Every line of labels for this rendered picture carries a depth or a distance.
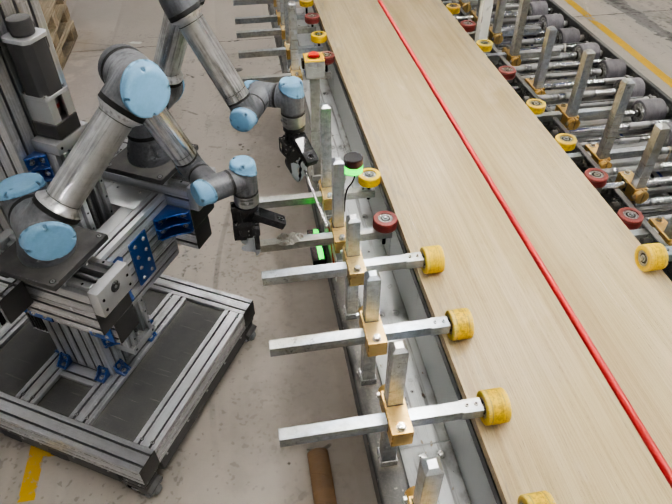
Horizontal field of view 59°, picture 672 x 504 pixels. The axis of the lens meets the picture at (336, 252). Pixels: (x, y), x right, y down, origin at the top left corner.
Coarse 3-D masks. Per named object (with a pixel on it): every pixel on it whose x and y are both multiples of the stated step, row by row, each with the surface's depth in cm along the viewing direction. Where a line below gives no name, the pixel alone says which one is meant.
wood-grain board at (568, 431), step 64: (320, 0) 337; (384, 0) 336; (384, 64) 276; (448, 64) 275; (384, 128) 234; (448, 128) 233; (512, 128) 233; (448, 192) 203; (512, 192) 202; (576, 192) 202; (448, 256) 179; (512, 256) 179; (576, 256) 179; (512, 320) 160; (640, 320) 160; (512, 384) 145; (576, 384) 145; (640, 384) 145; (512, 448) 132; (576, 448) 132; (640, 448) 132
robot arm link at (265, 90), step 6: (246, 84) 182; (252, 84) 182; (258, 84) 181; (264, 84) 182; (270, 84) 181; (276, 84) 181; (252, 90) 179; (258, 90) 179; (264, 90) 180; (270, 90) 180; (264, 96) 179; (270, 96) 181; (264, 102) 178; (270, 102) 182
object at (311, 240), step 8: (328, 232) 194; (360, 232) 193; (368, 232) 193; (376, 232) 193; (392, 232) 194; (264, 240) 191; (272, 240) 191; (304, 240) 191; (312, 240) 191; (320, 240) 192; (328, 240) 192; (360, 240) 195; (264, 248) 190; (272, 248) 190; (280, 248) 191; (288, 248) 192; (296, 248) 192
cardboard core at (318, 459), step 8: (320, 448) 222; (312, 456) 220; (320, 456) 219; (328, 456) 222; (312, 464) 218; (320, 464) 217; (328, 464) 219; (312, 472) 216; (320, 472) 215; (328, 472) 216; (312, 480) 215; (320, 480) 213; (328, 480) 213; (312, 488) 213; (320, 488) 211; (328, 488) 211; (320, 496) 209; (328, 496) 208
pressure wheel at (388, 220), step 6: (378, 216) 193; (384, 216) 191; (390, 216) 193; (396, 216) 192; (378, 222) 190; (384, 222) 190; (390, 222) 190; (396, 222) 190; (378, 228) 191; (384, 228) 190; (390, 228) 190; (384, 240) 198
